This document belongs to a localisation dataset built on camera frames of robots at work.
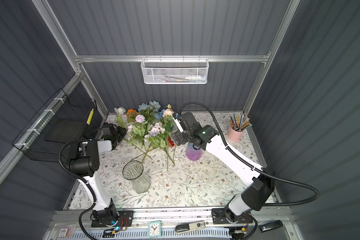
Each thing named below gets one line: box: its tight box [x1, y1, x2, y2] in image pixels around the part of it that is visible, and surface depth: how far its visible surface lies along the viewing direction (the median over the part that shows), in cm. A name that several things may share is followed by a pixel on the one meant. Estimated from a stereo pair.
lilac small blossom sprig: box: [142, 122, 165, 142], surface depth 98 cm
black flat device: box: [258, 220, 284, 233], surface depth 70 cm
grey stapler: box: [174, 221, 206, 234], surface depth 70 cm
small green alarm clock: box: [148, 221, 162, 239], surface depth 71 cm
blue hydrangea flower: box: [154, 109, 165, 120], surface depth 114 cm
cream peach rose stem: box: [162, 104, 174, 133], surface depth 102 cm
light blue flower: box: [138, 100, 161, 113], surface depth 114 cm
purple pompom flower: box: [135, 114, 145, 123], surface depth 100 cm
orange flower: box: [126, 108, 138, 119], surface depth 114 cm
